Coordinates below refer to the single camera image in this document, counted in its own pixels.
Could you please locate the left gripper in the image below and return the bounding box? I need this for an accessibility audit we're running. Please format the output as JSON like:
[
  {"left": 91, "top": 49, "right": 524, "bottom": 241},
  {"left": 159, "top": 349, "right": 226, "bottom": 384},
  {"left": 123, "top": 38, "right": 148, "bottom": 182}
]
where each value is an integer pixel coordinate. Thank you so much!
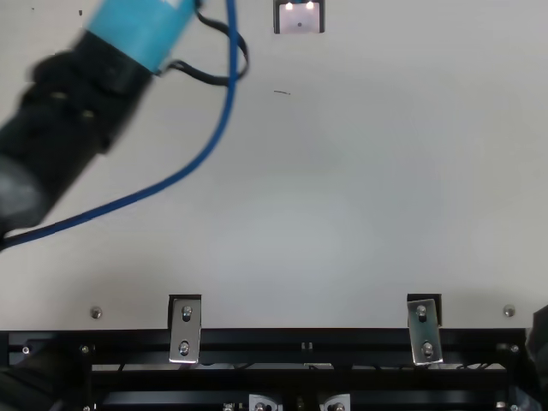
[{"left": 82, "top": 0, "right": 203, "bottom": 77}]

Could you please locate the small square scanner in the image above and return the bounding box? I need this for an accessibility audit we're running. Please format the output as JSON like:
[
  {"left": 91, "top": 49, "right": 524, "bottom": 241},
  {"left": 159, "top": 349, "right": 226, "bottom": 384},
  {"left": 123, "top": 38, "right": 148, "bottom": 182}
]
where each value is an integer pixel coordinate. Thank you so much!
[{"left": 272, "top": 0, "right": 326, "bottom": 36}]

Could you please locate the black cable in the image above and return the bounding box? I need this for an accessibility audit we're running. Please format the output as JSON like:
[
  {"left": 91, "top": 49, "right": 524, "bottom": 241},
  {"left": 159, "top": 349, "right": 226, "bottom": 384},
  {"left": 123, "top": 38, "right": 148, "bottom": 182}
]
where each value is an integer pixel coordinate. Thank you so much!
[{"left": 167, "top": 7, "right": 250, "bottom": 86}]

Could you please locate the blue cable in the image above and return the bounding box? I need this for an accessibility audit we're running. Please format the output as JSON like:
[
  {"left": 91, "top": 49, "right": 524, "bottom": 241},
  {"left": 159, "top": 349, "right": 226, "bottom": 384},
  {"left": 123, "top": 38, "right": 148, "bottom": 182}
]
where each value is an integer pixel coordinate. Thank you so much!
[{"left": 0, "top": 0, "right": 241, "bottom": 253}]

